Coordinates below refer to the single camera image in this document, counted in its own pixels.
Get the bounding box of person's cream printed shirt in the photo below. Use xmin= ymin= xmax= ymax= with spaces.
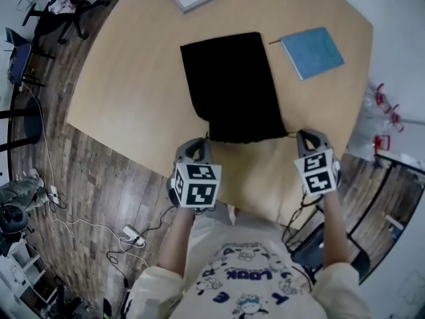
xmin=127 ymin=203 xmax=373 ymax=319

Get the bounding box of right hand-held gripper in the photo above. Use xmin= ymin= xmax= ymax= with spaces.
xmin=294 ymin=130 xmax=342 ymax=198

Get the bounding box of black round device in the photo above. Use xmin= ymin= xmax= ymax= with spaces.
xmin=0 ymin=204 xmax=31 ymax=256

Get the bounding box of pack of red-capped water bottles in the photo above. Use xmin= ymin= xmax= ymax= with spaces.
xmin=347 ymin=81 xmax=406 ymax=161

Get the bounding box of white shelf unit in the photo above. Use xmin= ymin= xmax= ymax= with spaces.
xmin=0 ymin=241 xmax=58 ymax=312

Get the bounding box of white floor cable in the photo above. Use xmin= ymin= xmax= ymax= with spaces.
xmin=52 ymin=217 xmax=149 ymax=269
xmin=21 ymin=83 xmax=60 ymax=195

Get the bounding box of person's left forearm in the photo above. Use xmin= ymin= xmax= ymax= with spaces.
xmin=157 ymin=207 xmax=197 ymax=275

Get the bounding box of person's right forearm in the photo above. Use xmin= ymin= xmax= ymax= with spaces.
xmin=320 ymin=189 xmax=353 ymax=268

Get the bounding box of blue notebook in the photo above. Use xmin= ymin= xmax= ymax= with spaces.
xmin=280 ymin=27 xmax=345 ymax=81

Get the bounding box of round table with dark legs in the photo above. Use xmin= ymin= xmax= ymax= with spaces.
xmin=0 ymin=84 xmax=44 ymax=179

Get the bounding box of black case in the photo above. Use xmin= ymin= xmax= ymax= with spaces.
xmin=285 ymin=221 xmax=371 ymax=285

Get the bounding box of blue chair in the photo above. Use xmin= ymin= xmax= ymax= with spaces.
xmin=5 ymin=27 xmax=56 ymax=88

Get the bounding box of black floor cable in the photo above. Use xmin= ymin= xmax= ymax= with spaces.
xmin=106 ymin=206 xmax=175 ymax=266

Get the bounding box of black office chair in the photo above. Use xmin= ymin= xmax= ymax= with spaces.
xmin=22 ymin=0 xmax=112 ymax=45

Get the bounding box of black cloth bag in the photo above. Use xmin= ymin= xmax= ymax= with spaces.
xmin=179 ymin=31 xmax=301 ymax=145

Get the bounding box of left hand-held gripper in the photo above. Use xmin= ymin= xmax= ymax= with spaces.
xmin=167 ymin=137 xmax=222 ymax=215

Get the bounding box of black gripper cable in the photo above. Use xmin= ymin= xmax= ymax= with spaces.
xmin=282 ymin=191 xmax=325 ymax=249

